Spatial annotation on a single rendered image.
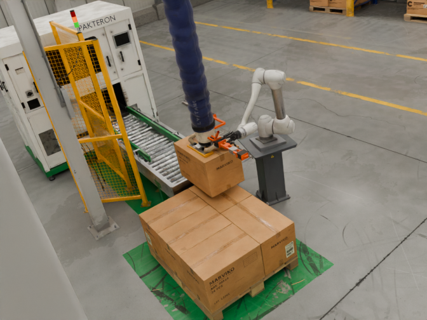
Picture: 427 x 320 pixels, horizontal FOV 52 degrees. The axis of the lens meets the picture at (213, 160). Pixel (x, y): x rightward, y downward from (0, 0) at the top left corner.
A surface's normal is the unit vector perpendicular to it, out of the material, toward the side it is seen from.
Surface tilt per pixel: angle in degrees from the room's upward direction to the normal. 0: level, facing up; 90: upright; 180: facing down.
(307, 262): 0
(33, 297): 90
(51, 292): 90
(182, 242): 0
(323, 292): 0
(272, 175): 90
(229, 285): 90
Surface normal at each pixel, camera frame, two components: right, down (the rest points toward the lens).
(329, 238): -0.16, -0.84
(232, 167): 0.55, 0.34
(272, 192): 0.33, 0.45
